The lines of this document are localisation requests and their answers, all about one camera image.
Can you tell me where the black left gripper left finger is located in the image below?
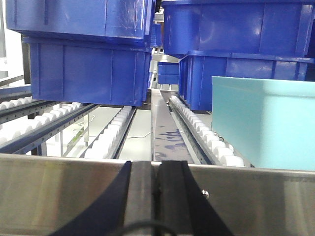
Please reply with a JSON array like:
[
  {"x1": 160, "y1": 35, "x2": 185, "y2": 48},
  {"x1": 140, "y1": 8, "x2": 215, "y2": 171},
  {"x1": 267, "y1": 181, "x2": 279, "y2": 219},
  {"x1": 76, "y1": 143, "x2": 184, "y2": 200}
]
[{"x1": 51, "y1": 162, "x2": 131, "y2": 236}]

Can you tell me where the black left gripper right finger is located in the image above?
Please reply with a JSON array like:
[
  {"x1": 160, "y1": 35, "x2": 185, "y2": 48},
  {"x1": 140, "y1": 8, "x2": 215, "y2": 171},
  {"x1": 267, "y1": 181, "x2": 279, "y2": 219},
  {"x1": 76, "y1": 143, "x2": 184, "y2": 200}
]
[{"x1": 157, "y1": 160, "x2": 233, "y2": 236}]

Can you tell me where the light cyan plastic bin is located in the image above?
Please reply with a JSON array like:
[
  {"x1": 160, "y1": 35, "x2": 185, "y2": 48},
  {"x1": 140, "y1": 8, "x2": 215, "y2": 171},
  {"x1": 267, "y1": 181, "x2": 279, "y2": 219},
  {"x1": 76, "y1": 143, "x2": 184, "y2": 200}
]
[{"x1": 212, "y1": 77, "x2": 315, "y2": 171}]

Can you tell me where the white roller track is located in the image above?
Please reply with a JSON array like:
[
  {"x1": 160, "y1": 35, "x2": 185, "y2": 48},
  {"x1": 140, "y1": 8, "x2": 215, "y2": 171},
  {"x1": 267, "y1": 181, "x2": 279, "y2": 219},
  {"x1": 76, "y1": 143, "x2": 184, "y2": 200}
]
[
  {"x1": 169, "y1": 95, "x2": 245, "y2": 167},
  {"x1": 83, "y1": 106, "x2": 135, "y2": 160}
]

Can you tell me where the steel lane divider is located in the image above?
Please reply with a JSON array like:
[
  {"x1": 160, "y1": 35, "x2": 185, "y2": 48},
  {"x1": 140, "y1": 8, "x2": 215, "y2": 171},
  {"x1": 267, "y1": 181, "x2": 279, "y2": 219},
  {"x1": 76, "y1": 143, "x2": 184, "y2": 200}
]
[{"x1": 151, "y1": 89, "x2": 193, "y2": 164}]

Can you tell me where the white roller track left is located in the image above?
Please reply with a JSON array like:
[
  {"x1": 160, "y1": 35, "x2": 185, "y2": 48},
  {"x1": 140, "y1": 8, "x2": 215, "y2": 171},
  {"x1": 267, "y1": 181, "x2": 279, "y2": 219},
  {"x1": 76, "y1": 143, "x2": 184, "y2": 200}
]
[{"x1": 83, "y1": 106, "x2": 135, "y2": 160}]

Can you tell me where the distant blue bin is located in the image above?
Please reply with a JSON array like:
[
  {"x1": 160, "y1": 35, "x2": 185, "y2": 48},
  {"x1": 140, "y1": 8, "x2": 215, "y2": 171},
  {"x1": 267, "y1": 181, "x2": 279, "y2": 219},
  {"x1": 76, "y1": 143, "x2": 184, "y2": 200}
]
[{"x1": 157, "y1": 62, "x2": 179, "y2": 85}]

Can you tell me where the lower right blue bin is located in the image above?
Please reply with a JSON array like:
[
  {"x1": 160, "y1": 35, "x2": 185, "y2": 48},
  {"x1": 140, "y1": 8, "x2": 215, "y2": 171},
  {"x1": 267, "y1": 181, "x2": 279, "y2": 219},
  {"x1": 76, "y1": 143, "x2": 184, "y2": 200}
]
[{"x1": 179, "y1": 51, "x2": 315, "y2": 111}]

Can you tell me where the lower left blue bin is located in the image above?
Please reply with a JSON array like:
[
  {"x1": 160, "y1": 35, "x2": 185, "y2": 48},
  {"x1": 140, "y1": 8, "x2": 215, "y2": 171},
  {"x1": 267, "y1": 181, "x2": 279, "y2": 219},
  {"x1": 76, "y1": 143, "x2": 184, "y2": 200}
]
[{"x1": 23, "y1": 37, "x2": 152, "y2": 106}]

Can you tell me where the upper left blue bin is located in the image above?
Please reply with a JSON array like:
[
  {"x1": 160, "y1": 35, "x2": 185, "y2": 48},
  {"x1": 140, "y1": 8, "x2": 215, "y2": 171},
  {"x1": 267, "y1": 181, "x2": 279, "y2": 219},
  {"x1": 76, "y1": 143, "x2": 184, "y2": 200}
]
[{"x1": 5, "y1": 0, "x2": 155, "y2": 44}]

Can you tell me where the upper right blue bin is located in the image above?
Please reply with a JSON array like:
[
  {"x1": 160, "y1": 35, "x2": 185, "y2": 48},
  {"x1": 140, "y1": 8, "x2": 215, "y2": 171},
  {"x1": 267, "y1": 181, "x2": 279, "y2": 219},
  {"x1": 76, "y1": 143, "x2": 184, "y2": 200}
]
[{"x1": 161, "y1": 0, "x2": 315, "y2": 57}]

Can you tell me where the steel shelf front rail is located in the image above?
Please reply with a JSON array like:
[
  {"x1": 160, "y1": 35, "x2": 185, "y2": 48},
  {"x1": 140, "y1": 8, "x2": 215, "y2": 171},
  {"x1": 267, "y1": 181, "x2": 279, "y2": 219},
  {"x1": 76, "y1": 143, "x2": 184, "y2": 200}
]
[{"x1": 0, "y1": 154, "x2": 315, "y2": 236}]

